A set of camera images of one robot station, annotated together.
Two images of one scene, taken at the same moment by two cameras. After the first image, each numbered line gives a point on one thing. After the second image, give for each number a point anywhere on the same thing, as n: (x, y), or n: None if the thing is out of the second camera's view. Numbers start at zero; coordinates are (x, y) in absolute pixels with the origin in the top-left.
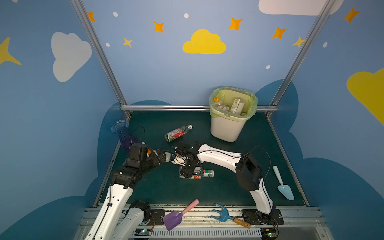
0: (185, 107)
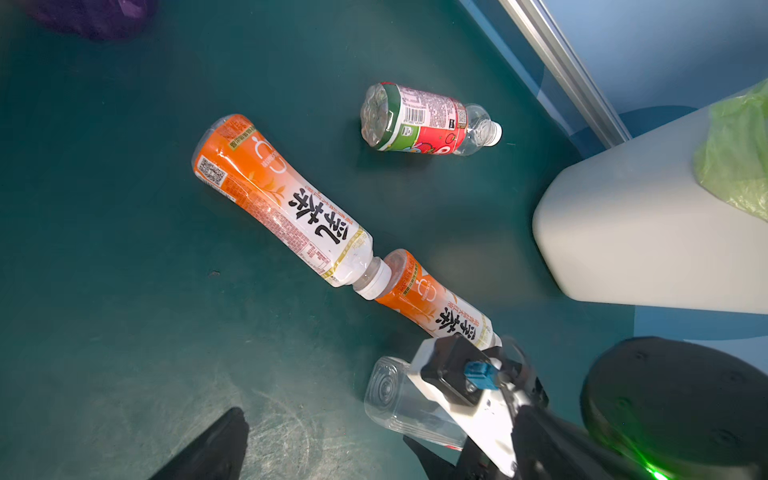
0: (530, 17)
